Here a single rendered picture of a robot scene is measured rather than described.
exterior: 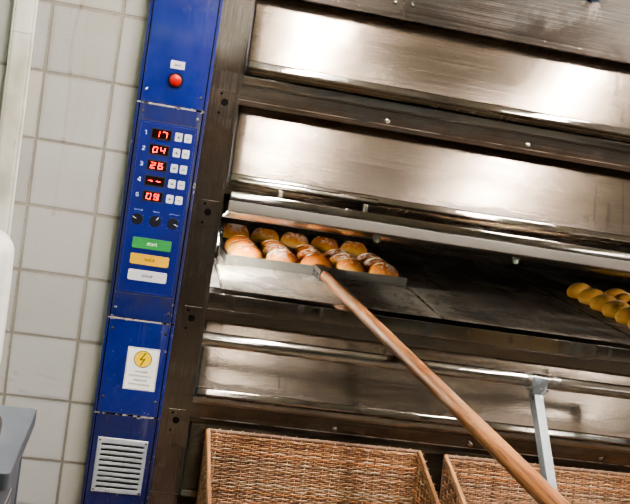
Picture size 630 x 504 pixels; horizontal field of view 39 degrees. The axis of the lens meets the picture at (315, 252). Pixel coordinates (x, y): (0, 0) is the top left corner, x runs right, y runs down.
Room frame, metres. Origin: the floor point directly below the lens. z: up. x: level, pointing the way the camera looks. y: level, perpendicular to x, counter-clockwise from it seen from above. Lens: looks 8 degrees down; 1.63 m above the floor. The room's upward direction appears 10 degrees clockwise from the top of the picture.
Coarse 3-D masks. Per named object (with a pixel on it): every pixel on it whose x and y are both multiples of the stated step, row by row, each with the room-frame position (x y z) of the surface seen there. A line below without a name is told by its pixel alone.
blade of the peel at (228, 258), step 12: (240, 264) 2.54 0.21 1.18; (252, 264) 2.55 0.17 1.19; (264, 264) 2.55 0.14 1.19; (276, 264) 2.56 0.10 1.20; (288, 264) 2.57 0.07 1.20; (300, 264) 2.58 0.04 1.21; (336, 276) 2.60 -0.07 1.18; (348, 276) 2.61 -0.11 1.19; (360, 276) 2.62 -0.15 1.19; (372, 276) 2.63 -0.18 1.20; (384, 276) 2.64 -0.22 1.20
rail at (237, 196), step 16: (240, 192) 1.98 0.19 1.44; (288, 208) 1.99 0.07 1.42; (304, 208) 2.00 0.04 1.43; (320, 208) 2.01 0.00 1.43; (336, 208) 2.01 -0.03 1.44; (400, 224) 2.04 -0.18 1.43; (416, 224) 2.04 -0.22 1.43; (432, 224) 2.05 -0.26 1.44; (496, 240) 2.08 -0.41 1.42; (512, 240) 2.08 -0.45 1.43; (528, 240) 2.09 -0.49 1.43; (544, 240) 2.10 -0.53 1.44; (608, 256) 2.12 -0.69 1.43; (624, 256) 2.13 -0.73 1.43
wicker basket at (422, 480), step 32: (224, 448) 2.07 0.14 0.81; (256, 448) 2.09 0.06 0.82; (288, 448) 2.11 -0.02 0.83; (320, 448) 2.12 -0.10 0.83; (352, 448) 2.14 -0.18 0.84; (384, 448) 2.16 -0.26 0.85; (224, 480) 2.06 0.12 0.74; (256, 480) 2.07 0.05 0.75; (288, 480) 2.09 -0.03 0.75; (320, 480) 2.11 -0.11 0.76; (352, 480) 2.13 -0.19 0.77; (384, 480) 2.14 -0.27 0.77; (416, 480) 2.15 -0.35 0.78
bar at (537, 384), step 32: (256, 352) 1.76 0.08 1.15; (288, 352) 1.77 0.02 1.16; (320, 352) 1.78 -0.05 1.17; (352, 352) 1.79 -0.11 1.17; (512, 384) 1.85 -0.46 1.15; (544, 384) 1.85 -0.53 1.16; (576, 384) 1.87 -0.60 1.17; (608, 384) 1.89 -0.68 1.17; (544, 416) 1.82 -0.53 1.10; (544, 448) 1.76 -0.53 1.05
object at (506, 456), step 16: (336, 288) 2.31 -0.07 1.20; (352, 304) 2.14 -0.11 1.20; (368, 320) 2.00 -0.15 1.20; (384, 336) 1.87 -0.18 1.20; (400, 352) 1.76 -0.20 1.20; (416, 368) 1.66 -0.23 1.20; (432, 384) 1.57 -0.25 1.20; (448, 400) 1.48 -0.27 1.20; (464, 416) 1.41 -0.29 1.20; (480, 432) 1.34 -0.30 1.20; (496, 448) 1.28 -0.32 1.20; (512, 448) 1.27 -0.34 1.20; (512, 464) 1.23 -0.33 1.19; (528, 464) 1.22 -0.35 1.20; (528, 480) 1.18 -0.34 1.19; (544, 480) 1.16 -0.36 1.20; (544, 496) 1.13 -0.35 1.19; (560, 496) 1.12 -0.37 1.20
